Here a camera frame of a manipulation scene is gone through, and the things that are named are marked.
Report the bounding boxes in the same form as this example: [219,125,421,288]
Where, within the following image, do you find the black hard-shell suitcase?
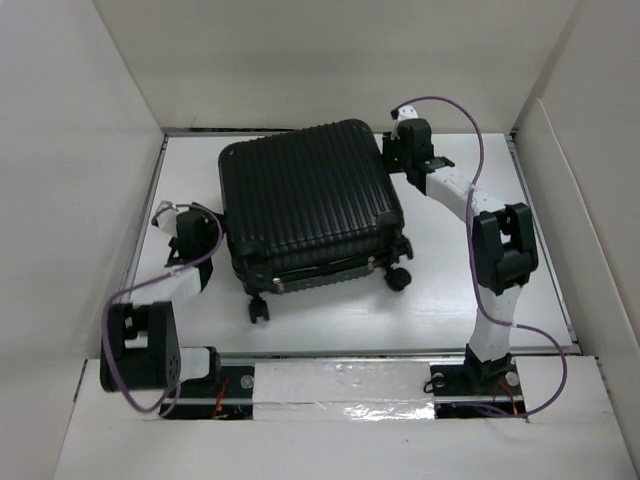
[218,119,413,323]

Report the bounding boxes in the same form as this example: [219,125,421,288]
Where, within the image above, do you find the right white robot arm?
[382,115,539,394]

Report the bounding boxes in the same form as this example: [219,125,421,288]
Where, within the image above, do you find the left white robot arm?
[100,202,226,392]

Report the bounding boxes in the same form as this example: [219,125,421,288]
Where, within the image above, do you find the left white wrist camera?
[150,200,187,237]

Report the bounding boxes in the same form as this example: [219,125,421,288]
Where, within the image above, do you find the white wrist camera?
[150,200,187,237]
[390,104,419,140]

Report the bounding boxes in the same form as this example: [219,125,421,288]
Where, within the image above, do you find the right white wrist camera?
[390,104,419,140]

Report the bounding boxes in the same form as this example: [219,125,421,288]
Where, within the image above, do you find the silver mounting rail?
[161,359,527,422]

